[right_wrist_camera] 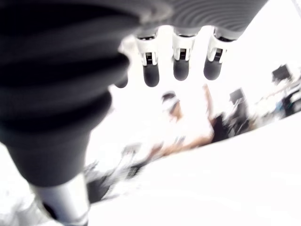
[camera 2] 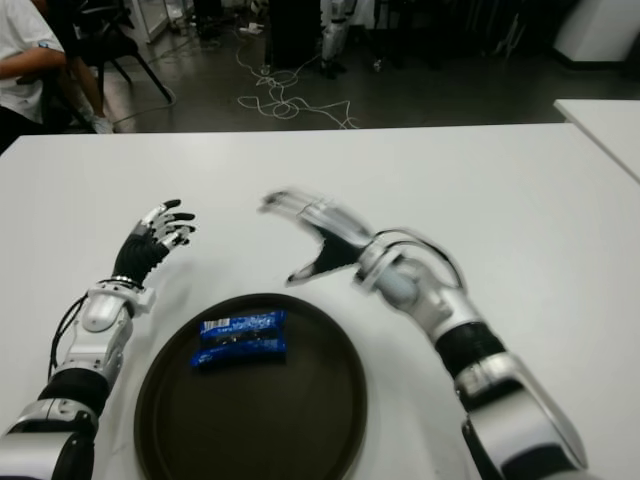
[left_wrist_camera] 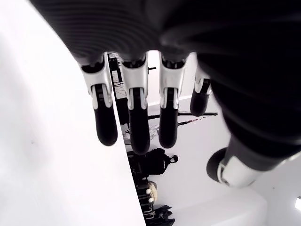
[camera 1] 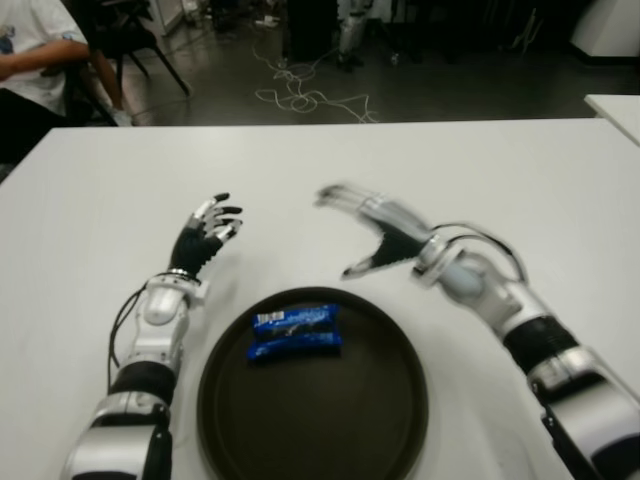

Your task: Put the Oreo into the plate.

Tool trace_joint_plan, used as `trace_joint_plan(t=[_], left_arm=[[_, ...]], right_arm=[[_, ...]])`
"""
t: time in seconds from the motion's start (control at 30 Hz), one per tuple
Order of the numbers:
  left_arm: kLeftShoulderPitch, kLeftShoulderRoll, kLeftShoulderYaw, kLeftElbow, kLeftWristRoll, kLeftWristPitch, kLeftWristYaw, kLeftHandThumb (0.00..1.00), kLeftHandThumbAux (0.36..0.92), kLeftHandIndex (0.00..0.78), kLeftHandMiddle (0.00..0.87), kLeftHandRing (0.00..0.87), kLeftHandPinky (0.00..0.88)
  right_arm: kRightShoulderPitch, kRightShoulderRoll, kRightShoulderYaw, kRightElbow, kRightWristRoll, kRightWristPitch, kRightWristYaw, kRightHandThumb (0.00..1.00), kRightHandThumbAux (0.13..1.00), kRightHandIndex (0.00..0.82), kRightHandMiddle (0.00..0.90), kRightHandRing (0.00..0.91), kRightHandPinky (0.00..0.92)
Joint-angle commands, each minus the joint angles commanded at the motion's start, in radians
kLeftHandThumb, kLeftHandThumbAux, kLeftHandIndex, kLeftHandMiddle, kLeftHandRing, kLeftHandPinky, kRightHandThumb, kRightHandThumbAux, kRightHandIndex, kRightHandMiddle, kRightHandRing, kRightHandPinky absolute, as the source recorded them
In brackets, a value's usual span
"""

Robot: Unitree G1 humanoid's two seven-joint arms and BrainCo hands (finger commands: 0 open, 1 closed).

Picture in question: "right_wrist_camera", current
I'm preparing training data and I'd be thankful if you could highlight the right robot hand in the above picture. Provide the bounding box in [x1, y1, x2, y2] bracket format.
[0, 0, 269, 226]

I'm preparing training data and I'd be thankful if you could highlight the person in white shirt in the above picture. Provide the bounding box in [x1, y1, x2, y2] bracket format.
[131, 83, 227, 163]

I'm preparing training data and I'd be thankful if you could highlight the black office chair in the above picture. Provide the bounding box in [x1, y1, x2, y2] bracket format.
[210, 103, 251, 143]

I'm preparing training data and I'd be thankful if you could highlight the black computer monitor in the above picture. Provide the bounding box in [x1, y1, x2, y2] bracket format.
[271, 64, 293, 82]
[229, 87, 246, 103]

